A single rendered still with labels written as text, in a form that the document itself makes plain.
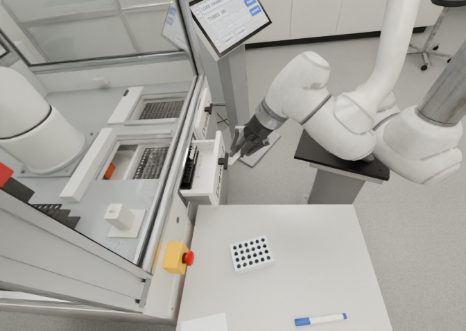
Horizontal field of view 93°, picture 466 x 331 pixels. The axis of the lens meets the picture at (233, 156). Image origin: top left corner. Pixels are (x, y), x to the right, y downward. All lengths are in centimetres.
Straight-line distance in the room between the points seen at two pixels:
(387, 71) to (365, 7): 316
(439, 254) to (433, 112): 125
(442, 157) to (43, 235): 88
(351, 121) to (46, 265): 59
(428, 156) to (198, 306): 78
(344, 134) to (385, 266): 126
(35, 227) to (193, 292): 54
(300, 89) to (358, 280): 58
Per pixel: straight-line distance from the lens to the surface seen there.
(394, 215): 190
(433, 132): 79
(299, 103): 56
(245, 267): 76
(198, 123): 95
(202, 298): 80
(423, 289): 177
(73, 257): 43
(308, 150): 101
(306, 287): 79
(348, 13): 370
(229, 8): 153
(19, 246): 37
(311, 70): 54
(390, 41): 62
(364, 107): 57
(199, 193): 77
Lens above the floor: 153
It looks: 49 degrees down
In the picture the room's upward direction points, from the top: 11 degrees counter-clockwise
